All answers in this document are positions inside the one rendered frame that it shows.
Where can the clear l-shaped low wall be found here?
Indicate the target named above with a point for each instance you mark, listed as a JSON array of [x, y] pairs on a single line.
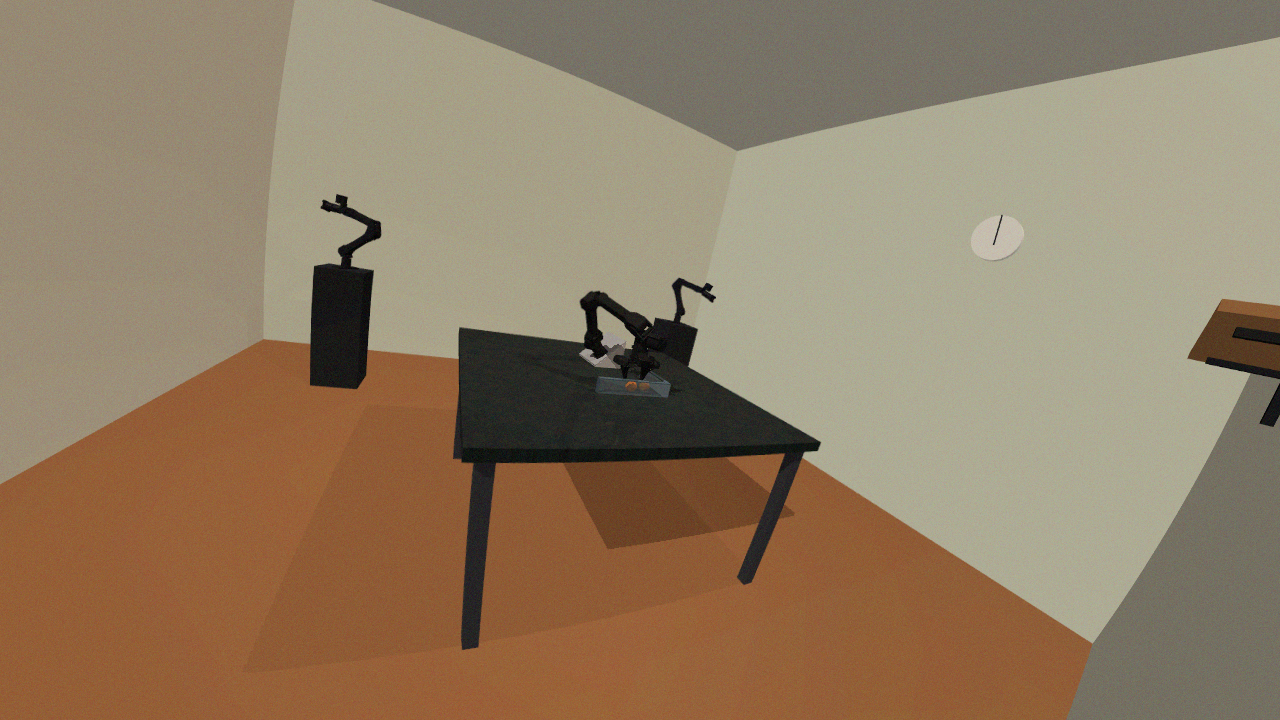
[[635, 388]]

